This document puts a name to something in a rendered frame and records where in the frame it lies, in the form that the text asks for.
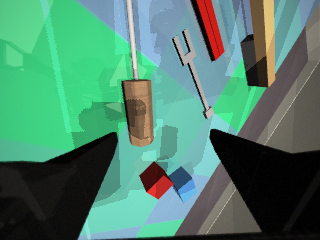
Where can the red cube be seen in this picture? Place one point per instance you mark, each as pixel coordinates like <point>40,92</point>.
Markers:
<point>155,180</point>

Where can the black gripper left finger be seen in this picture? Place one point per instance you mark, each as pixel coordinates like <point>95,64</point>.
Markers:
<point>61,191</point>

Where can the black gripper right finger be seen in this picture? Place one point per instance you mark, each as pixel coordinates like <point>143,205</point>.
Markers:
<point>274,184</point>

